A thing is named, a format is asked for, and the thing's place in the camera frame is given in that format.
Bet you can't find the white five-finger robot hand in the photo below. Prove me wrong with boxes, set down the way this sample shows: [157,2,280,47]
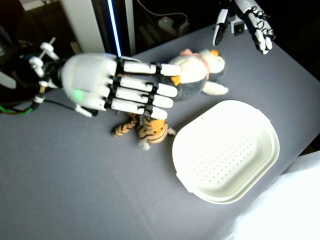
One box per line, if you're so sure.
[59,52,182,121]
[212,0,277,55]

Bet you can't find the grey and white penguin plush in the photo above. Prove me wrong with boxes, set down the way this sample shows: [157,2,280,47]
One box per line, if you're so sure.
[166,48,230,102]

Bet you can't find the orange striped tiger plush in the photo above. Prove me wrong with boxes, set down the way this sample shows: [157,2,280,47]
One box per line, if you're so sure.
[111,111,177,151]

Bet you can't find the white perforated plastic basket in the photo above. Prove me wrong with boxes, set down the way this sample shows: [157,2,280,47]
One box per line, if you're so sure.
[171,99,281,206]

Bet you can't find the white column with blue light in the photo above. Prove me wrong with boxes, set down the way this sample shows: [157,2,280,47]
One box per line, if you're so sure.
[59,0,137,58]

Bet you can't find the white power adapter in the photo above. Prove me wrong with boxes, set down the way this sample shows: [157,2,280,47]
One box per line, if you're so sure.
[158,16,190,38]

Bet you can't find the grey table cloth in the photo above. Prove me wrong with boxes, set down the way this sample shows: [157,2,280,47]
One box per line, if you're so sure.
[0,23,320,240]

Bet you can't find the large white rounded shell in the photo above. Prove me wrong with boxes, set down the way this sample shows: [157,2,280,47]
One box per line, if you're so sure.
[224,152,320,240]

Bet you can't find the small white camera box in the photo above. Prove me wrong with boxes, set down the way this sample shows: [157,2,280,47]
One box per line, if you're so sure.
[229,14,249,36]

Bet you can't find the thin white cable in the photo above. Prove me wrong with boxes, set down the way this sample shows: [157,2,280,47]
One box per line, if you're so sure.
[136,0,190,26]

